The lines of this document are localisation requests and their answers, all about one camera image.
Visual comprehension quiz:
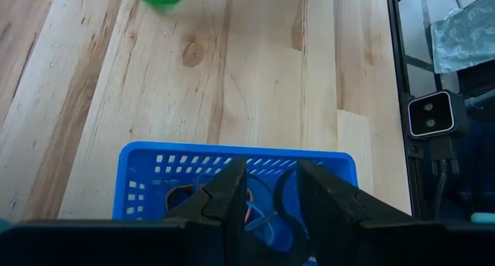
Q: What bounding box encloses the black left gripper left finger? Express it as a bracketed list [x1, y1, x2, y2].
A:
[0, 157, 248, 266]

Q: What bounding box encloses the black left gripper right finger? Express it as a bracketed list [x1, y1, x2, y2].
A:
[297, 159, 495, 266]

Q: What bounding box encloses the orange rubber band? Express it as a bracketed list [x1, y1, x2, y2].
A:
[165, 182, 255, 223]

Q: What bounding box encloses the large black rubber band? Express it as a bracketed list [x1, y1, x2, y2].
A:
[241, 167, 310, 266]

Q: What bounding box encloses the blue slotted plastic basket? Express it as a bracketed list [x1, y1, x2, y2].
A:
[111, 141, 359, 266]

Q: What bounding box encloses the patterned pale blue cloth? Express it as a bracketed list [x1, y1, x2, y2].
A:
[430, 0, 495, 74]

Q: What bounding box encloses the black camera cable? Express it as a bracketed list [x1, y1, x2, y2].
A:
[428, 136, 462, 221]

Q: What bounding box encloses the black cube table camera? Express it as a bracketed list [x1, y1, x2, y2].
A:
[407, 90, 471, 140]

